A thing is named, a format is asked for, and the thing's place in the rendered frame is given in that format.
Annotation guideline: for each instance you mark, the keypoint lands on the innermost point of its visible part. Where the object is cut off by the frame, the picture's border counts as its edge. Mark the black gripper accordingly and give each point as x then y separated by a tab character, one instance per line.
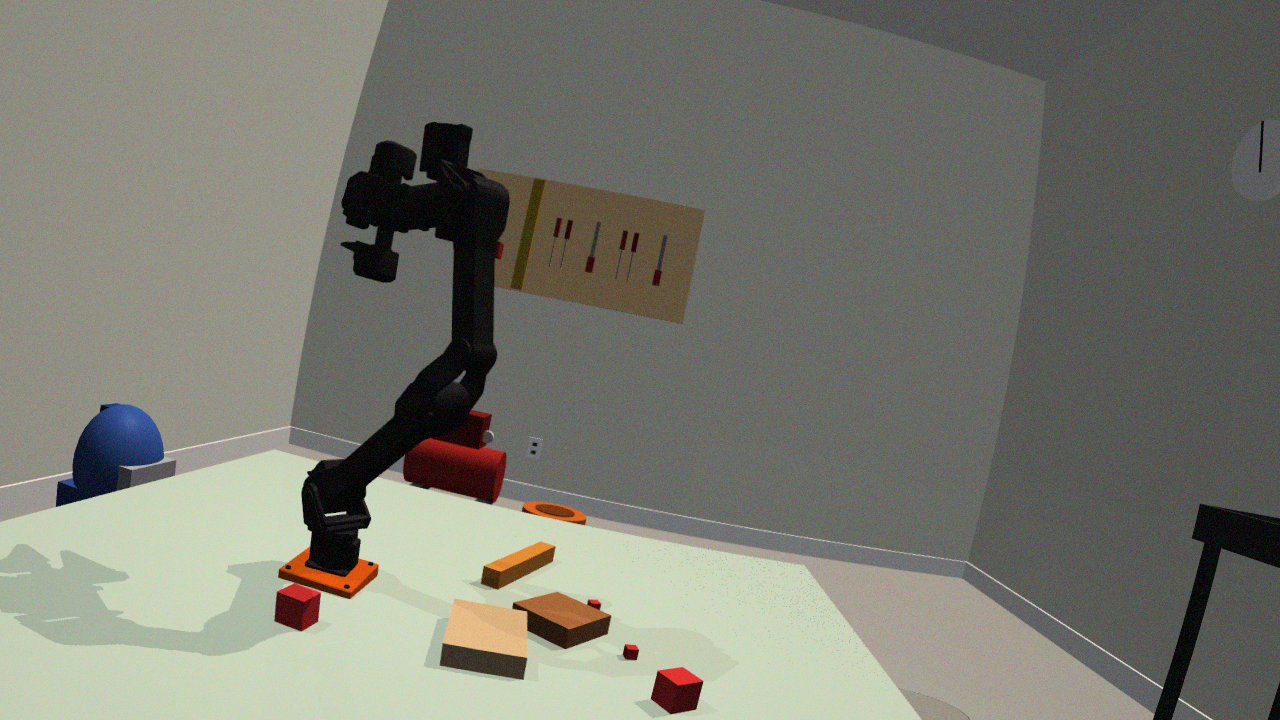
391	161

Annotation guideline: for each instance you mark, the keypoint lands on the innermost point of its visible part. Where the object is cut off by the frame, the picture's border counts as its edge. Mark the orange long bar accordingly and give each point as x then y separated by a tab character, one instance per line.
516	565

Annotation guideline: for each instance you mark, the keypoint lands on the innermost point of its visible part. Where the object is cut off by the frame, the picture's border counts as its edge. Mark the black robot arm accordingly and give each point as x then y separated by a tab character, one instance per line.
471	210

